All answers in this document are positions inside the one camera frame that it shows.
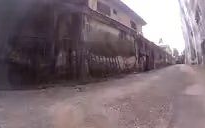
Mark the grey concrete building with windows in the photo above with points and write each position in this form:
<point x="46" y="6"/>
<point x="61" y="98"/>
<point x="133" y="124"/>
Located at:
<point x="200" y="33"/>

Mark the pale building with peaked roof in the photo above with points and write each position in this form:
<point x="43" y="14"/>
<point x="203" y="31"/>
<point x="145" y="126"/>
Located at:
<point x="165" y="49"/>

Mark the stained dark concrete wall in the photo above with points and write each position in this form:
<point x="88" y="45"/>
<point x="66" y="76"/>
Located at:
<point x="106" y="46"/>

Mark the brown-grey dirt road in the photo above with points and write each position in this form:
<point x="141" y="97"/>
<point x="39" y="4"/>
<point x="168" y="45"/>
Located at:
<point x="140" y="96"/>

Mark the beige two-storey building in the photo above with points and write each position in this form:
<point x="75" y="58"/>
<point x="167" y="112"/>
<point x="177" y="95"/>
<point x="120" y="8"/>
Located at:
<point x="123" y="17"/>

